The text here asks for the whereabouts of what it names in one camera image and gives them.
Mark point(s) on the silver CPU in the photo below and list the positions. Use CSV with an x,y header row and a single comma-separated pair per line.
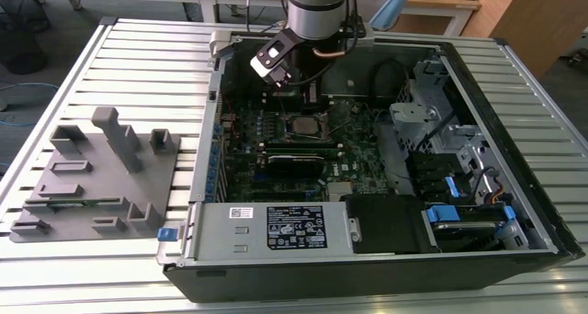
x,y
307,124

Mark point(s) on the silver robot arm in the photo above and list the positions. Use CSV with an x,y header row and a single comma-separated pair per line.
x,y
316,11

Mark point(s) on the RAM slot black clips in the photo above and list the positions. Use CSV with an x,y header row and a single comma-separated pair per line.
x,y
299,143
299,150

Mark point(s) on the RAM slot white clips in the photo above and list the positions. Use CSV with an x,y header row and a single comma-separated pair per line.
x,y
299,153
299,146

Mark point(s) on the grey case latch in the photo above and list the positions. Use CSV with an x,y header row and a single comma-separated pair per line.
x,y
220,43

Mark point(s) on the black graphics card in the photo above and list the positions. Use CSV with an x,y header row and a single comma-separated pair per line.
x,y
294,167

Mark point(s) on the silver disk bay cage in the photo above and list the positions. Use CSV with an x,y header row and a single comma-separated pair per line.
x,y
414,135

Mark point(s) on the green motherboard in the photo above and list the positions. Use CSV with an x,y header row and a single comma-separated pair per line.
x,y
363,162

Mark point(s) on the silver chipset heatsink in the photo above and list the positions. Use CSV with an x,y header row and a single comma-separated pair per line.
x,y
340,187

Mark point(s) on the blue bay latch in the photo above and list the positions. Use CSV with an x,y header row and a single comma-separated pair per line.
x,y
451,186

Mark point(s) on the black plastic shroud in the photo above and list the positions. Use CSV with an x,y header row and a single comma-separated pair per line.
x,y
386,224

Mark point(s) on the hard disk in blue carrier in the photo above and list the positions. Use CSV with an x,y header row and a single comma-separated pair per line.
x,y
443,213

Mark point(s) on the wooden cabinet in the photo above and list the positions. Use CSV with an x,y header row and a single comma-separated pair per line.
x,y
542,24

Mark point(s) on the silver power supply unit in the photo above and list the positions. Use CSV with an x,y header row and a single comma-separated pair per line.
x,y
220,238

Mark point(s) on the grey parts rack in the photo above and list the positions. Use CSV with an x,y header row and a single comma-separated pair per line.
x,y
115,190

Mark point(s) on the blue case latch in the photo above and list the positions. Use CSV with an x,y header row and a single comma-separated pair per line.
x,y
166,235

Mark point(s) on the black chair base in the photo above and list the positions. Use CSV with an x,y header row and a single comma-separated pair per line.
x,y
580,57

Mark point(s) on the green RAM stick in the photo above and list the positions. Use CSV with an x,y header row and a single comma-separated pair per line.
x,y
92,202

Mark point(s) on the black mesh waste bin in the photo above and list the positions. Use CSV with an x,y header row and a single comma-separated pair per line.
x,y
26,61

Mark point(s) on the black PC case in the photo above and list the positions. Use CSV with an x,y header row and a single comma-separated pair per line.
x,y
367,283

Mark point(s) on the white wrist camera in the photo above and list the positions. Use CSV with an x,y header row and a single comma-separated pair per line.
x,y
271,57

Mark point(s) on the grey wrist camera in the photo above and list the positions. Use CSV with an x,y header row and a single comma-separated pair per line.
x,y
356,35

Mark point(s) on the black plastic drive bracket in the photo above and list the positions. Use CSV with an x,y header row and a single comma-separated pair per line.
x,y
432,169

